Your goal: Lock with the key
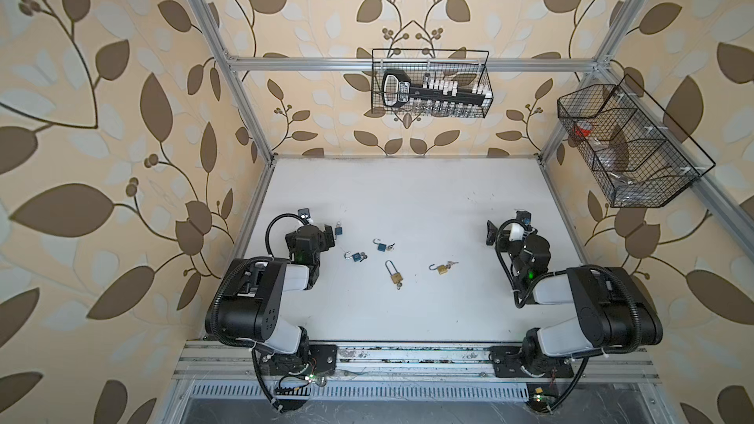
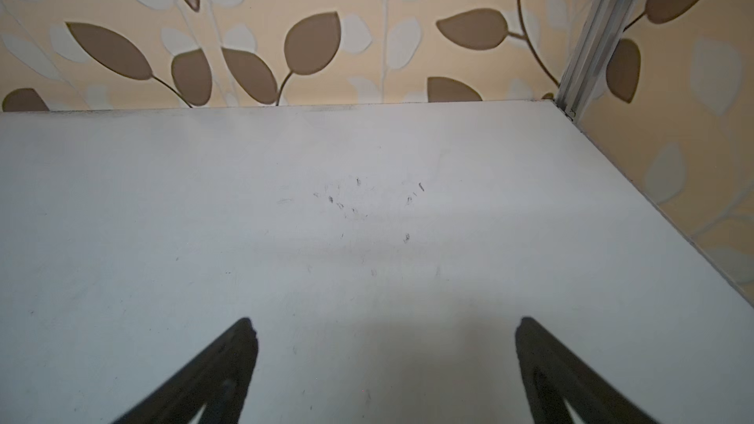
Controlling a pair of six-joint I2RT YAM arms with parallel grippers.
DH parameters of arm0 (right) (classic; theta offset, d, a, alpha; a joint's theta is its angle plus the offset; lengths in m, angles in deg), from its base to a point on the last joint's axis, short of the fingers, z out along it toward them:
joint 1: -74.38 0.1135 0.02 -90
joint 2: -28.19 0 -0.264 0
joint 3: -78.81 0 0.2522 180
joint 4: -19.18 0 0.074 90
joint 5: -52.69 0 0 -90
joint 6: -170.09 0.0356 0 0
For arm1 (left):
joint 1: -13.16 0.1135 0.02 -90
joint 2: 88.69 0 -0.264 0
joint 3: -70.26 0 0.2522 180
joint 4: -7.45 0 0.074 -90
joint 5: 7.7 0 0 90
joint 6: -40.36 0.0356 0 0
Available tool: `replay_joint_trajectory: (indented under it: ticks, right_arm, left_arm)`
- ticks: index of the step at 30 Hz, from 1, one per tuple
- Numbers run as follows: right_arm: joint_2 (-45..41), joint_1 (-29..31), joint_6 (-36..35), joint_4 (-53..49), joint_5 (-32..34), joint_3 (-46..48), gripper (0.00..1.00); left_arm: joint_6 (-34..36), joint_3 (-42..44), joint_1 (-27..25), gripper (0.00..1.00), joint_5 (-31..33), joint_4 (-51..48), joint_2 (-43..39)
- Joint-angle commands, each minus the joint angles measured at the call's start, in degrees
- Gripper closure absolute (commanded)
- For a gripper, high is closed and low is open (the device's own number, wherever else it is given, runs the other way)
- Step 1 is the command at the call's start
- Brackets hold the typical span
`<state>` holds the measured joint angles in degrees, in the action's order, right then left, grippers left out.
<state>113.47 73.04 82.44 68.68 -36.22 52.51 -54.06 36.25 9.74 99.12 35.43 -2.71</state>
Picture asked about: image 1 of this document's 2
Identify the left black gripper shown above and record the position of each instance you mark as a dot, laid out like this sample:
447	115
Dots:
321	236

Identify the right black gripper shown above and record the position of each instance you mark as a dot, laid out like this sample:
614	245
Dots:
495	235

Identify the small brass padlock with keys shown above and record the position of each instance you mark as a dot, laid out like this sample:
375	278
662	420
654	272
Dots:
442	269

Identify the large brass padlock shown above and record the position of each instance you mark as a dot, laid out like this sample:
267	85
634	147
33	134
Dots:
396	276

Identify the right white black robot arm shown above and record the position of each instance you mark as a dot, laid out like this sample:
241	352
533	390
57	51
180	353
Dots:
612	315

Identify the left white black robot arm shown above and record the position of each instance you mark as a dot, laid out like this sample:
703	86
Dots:
246	310

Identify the blue padlock with keys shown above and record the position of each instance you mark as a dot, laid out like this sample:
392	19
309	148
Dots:
356	256

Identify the blue padlock open shackle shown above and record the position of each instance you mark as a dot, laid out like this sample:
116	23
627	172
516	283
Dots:
383	247

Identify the red item in basket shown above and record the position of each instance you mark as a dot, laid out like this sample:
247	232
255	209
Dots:
582	130

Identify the black socket tool set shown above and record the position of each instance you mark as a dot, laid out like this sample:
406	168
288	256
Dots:
398	89

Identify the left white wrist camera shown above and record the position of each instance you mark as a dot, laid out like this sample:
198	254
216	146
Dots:
326	230

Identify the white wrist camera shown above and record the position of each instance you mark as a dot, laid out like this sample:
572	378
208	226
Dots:
521	227
326	230

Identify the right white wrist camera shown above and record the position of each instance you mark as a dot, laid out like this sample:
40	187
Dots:
521	227

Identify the side black wire basket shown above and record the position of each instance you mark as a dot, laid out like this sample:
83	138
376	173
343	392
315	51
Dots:
640	154

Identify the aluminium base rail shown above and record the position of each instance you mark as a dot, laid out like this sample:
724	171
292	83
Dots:
376	371

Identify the back black wire basket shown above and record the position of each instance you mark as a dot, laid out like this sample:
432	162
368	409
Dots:
467	67

